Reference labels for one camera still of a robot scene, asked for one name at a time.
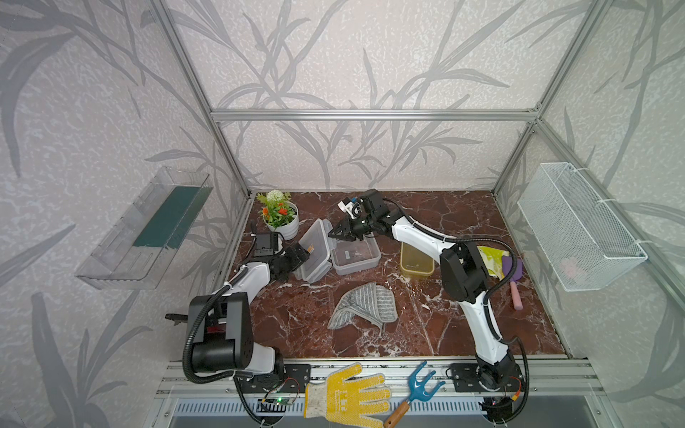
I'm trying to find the clear lunch box lid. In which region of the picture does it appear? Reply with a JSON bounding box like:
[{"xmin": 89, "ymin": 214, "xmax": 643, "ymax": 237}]
[{"xmin": 294, "ymin": 219, "xmax": 335, "ymax": 284}]

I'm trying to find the clear plastic lunch box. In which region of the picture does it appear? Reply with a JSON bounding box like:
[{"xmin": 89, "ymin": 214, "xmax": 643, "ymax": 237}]
[{"xmin": 332, "ymin": 236, "xmax": 381, "ymax": 276}]

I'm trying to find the grey striped cleaning cloth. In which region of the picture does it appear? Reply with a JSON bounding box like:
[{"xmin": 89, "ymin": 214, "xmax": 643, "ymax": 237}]
[{"xmin": 328, "ymin": 282, "xmax": 399, "ymax": 330}]

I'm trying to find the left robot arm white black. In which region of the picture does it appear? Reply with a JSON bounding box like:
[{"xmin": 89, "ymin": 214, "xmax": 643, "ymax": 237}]
[{"xmin": 182, "ymin": 244, "xmax": 310, "ymax": 387}]

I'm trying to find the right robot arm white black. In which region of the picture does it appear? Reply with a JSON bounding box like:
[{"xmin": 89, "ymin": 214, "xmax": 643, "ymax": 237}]
[{"xmin": 328, "ymin": 198, "xmax": 518, "ymax": 392}]

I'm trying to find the olive yellow lunch box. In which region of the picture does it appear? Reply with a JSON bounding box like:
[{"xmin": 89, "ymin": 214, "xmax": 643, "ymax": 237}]
[{"xmin": 400, "ymin": 243, "xmax": 435, "ymax": 279}]

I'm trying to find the white flower pot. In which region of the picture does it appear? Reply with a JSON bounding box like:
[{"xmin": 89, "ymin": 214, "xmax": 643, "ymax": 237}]
[{"xmin": 262, "ymin": 201, "xmax": 299, "ymax": 240}]

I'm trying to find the green artificial plant with flowers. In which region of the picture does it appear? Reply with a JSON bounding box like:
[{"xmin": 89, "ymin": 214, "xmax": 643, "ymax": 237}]
[{"xmin": 256, "ymin": 190, "xmax": 297, "ymax": 228}]

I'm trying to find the green yellow cloth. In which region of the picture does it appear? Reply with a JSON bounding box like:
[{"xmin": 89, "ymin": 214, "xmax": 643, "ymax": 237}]
[{"xmin": 478, "ymin": 245, "xmax": 510, "ymax": 280}]

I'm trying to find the purple pink toy shovel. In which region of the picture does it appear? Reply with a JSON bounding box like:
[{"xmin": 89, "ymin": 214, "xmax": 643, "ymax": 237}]
[{"xmin": 502, "ymin": 256, "xmax": 524, "ymax": 310}]

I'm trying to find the yellow work glove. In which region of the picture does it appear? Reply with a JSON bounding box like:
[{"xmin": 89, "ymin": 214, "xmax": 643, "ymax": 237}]
[{"xmin": 303, "ymin": 363, "xmax": 392, "ymax": 428}]

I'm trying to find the teal garden hand fork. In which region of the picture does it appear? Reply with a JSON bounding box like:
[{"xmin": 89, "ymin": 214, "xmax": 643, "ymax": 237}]
[{"xmin": 384, "ymin": 360, "xmax": 446, "ymax": 428}]

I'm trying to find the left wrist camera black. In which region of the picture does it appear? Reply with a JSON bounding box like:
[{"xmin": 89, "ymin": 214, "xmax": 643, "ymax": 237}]
[{"xmin": 251, "ymin": 231, "xmax": 283, "ymax": 263}]

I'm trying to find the clear acrylic wall shelf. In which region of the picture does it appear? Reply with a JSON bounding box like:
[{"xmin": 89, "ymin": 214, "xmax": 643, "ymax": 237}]
[{"xmin": 76, "ymin": 167, "xmax": 213, "ymax": 291}]

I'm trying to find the white wire mesh basket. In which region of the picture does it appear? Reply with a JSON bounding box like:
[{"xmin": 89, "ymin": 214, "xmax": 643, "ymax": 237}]
[{"xmin": 518, "ymin": 162, "xmax": 649, "ymax": 292}]

